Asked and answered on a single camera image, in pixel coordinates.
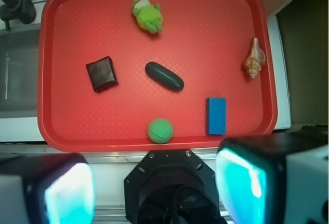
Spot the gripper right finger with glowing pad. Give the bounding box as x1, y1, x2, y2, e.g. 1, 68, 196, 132
215, 133, 328, 223

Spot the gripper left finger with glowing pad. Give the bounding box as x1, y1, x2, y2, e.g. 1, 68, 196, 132
1, 153, 96, 223

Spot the tan spiral seashell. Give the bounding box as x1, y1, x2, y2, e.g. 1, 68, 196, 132
243, 38, 266, 79

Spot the blue rectangular block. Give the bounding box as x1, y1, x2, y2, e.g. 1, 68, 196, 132
207, 98, 227, 135

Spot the green dimpled ball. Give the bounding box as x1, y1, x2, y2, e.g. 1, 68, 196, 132
147, 118, 174, 144

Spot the dark brown square pouch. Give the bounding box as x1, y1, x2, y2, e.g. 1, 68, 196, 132
85, 56, 118, 92

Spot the red plastic tray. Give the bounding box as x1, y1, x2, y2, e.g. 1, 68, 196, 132
38, 0, 278, 152

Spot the grey sink basin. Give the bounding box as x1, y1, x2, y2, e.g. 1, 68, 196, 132
1, 26, 40, 118

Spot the dark teal oval case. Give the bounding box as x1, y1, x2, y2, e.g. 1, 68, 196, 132
145, 62, 185, 91

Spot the grey sink faucet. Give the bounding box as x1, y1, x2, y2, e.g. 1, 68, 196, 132
1, 0, 36, 31

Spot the green plush toy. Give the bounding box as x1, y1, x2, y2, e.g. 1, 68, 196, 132
132, 0, 163, 34

